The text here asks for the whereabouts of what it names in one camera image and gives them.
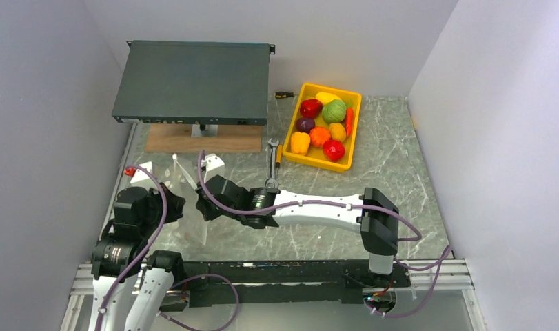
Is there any aluminium frame rail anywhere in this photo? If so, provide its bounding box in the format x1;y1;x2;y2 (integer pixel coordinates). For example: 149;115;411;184
59;259;490;331

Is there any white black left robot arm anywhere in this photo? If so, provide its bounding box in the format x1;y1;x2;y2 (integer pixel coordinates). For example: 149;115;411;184
89;185;187;330

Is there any wooden board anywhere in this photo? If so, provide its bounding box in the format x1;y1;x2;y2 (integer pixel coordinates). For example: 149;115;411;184
144;124;263;154

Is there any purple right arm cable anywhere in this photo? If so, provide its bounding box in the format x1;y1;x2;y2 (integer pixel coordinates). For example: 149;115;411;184
196;150;454;319

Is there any dark green rack server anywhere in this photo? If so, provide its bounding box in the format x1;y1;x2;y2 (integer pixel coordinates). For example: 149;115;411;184
112;40;276;126

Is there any purple onion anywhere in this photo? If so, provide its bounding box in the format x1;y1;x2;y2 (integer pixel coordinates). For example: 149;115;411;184
295;117;316;134

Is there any clear spotted zip top bag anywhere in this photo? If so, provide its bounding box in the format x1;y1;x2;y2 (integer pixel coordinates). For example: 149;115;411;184
163;154;208;245

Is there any yellow handled screwdriver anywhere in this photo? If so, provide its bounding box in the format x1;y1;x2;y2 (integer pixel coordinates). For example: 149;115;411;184
274;144;283;171

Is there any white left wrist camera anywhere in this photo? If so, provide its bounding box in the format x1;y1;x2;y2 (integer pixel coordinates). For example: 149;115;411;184
123;161;155;190

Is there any metal server stand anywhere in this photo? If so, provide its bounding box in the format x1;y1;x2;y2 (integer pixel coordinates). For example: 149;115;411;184
191;124;218;138

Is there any red apple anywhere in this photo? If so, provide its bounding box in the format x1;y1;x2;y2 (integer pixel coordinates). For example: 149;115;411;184
323;139;346;162

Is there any silver wrench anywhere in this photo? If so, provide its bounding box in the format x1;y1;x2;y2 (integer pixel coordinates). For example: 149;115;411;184
265;138;279;188

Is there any yellow bell pepper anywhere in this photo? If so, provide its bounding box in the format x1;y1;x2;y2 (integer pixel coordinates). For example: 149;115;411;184
290;132;311;156

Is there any green cabbage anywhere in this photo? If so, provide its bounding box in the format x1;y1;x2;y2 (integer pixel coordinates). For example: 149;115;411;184
321;99;347;123

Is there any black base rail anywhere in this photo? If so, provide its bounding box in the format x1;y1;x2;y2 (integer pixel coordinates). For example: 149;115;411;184
183;259;411;308

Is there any orange carrot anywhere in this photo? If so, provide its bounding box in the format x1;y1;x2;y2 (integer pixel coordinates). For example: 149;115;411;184
344;107;355;137

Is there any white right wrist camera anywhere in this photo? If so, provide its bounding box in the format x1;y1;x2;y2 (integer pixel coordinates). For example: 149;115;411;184
200;154;225;183

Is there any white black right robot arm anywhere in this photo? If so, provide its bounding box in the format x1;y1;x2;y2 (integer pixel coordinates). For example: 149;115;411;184
196;175;398;286

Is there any orange pumpkin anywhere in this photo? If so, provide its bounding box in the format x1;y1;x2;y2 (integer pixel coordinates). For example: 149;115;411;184
309;126;331;148

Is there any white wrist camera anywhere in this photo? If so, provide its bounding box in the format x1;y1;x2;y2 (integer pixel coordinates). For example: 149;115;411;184
200;154;225;183
123;161;155;190

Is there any yellow potato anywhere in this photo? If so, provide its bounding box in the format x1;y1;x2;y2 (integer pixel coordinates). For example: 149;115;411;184
328;123;347;143

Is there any yellow plastic tray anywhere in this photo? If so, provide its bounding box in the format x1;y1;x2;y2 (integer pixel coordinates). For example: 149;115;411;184
283;83;362;172

